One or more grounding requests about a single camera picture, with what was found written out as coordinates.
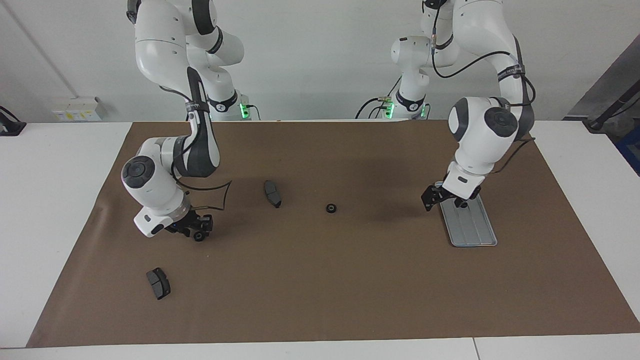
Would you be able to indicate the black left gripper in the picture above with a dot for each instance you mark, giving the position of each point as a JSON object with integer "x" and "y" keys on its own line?
{"x": 447, "y": 195}

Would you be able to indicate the white wall socket box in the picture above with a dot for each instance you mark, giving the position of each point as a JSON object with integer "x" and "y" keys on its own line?
{"x": 77, "y": 109}

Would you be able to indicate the blue crate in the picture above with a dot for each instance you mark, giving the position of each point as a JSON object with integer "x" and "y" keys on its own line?
{"x": 631, "y": 152}

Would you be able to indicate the silver metal tray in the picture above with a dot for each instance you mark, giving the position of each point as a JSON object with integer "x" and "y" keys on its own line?
{"x": 470, "y": 225}

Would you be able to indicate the short dark grey brake pad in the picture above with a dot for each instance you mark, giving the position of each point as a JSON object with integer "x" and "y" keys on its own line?
{"x": 158, "y": 283}

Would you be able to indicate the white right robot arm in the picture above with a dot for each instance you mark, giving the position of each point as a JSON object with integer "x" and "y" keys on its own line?
{"x": 160, "y": 50}

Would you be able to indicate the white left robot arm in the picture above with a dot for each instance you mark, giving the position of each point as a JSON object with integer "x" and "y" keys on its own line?
{"x": 480, "y": 130}

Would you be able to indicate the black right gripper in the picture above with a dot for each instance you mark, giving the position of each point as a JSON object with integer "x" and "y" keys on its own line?
{"x": 187, "y": 225}

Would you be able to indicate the black stand pole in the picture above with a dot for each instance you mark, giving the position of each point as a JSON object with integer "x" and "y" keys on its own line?
{"x": 612, "y": 112}

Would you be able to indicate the black table clamp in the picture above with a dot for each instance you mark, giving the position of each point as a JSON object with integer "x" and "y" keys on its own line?
{"x": 10, "y": 126}

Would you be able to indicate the brown paper table mat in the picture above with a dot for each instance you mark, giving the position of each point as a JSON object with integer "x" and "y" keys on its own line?
{"x": 350, "y": 275}

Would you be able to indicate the long dark grey brake pad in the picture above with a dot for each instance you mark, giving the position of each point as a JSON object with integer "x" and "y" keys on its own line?
{"x": 272, "y": 194}

